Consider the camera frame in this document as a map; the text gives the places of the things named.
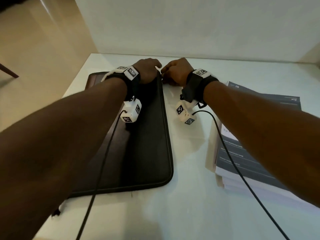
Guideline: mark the dark grey booklet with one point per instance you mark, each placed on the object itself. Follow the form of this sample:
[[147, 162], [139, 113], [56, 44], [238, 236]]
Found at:
[[230, 157]]

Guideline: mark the person's right forearm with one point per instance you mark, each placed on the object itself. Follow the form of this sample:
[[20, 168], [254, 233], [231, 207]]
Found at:
[[265, 129]]

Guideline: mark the person's left hand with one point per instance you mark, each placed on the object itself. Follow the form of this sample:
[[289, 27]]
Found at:
[[146, 71]]

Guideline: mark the dark wooden chair leg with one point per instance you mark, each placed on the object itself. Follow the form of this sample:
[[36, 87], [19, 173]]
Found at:
[[8, 71]]

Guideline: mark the person's left forearm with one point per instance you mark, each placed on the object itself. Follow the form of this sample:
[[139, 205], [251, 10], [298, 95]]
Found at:
[[55, 147]]

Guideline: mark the person's left fingers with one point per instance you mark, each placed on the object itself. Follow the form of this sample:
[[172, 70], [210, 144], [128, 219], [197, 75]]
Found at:
[[156, 63]]

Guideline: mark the person's right hand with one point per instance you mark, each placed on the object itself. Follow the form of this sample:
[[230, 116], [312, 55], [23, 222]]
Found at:
[[178, 71]]

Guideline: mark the person's right fingers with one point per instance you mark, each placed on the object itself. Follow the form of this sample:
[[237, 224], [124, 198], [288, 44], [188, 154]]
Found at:
[[168, 76]]

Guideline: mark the white paper stack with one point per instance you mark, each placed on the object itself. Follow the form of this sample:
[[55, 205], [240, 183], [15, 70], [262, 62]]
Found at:
[[252, 194]]

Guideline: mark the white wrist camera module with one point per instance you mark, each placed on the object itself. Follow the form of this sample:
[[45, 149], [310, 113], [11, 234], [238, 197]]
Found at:
[[131, 111], [184, 111]]

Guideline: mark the black laptop sleeve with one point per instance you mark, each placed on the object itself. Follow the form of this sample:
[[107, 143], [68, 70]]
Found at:
[[147, 152]]

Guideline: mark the small zipper tag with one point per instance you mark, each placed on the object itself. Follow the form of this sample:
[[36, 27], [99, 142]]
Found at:
[[57, 211]]

